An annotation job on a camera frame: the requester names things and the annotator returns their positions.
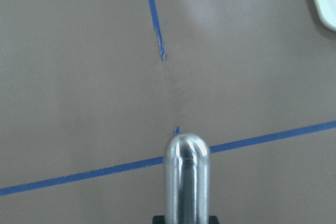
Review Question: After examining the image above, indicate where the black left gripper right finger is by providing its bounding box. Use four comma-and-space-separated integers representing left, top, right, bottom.
208, 216, 219, 224

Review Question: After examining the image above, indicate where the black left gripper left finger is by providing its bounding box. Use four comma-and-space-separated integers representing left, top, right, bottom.
152, 216, 165, 224

